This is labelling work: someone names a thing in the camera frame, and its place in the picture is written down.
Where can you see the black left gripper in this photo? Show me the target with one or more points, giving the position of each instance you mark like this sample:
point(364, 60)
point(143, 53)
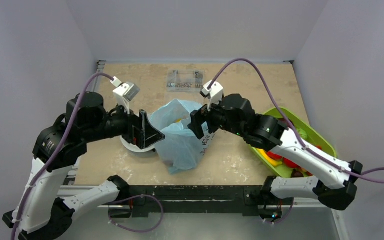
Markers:
point(146, 134)

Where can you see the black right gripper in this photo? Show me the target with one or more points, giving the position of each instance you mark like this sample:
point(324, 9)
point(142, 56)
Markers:
point(204, 118)

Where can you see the blue plastic bag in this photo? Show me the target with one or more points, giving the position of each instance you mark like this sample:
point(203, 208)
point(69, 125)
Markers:
point(180, 150)

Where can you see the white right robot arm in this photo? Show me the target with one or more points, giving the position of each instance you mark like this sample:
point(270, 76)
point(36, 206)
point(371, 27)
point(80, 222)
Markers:
point(332, 182)

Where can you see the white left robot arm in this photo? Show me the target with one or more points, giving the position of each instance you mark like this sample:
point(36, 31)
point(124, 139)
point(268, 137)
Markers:
point(41, 214)

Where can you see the clear plastic screw box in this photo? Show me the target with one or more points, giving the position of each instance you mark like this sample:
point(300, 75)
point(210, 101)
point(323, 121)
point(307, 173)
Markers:
point(184, 84)

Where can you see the yellow banana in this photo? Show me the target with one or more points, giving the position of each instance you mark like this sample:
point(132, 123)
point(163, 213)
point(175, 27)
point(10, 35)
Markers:
point(272, 162)

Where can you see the red apple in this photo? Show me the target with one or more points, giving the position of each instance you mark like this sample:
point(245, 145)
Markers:
point(286, 161)

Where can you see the green plastic bowl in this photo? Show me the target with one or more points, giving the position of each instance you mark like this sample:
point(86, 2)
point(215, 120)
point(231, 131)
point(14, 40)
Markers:
point(308, 134)

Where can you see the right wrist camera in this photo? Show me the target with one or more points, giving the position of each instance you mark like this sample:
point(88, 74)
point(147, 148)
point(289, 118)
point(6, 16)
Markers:
point(214, 92)

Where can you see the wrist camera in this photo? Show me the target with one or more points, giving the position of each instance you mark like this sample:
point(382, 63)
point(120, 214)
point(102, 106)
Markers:
point(124, 93)
point(214, 92)

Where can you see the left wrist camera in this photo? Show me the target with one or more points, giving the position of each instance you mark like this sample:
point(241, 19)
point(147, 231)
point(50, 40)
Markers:
point(124, 93)

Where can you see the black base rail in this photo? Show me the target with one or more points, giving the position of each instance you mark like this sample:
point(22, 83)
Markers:
point(138, 201)

